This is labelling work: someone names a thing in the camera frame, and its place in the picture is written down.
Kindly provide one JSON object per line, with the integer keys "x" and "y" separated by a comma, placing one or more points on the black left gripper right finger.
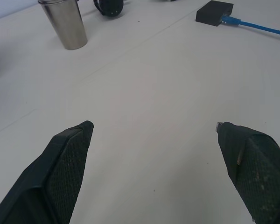
{"x": 256, "y": 172}

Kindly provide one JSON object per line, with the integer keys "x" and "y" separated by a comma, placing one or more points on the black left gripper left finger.
{"x": 60, "y": 172}

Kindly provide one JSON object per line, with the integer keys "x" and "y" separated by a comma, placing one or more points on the stainless steel cup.
{"x": 65, "y": 23}

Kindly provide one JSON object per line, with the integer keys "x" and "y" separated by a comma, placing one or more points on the black round device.
{"x": 110, "y": 7}

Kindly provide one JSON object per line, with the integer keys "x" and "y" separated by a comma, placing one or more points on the small black box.
{"x": 213, "y": 12}

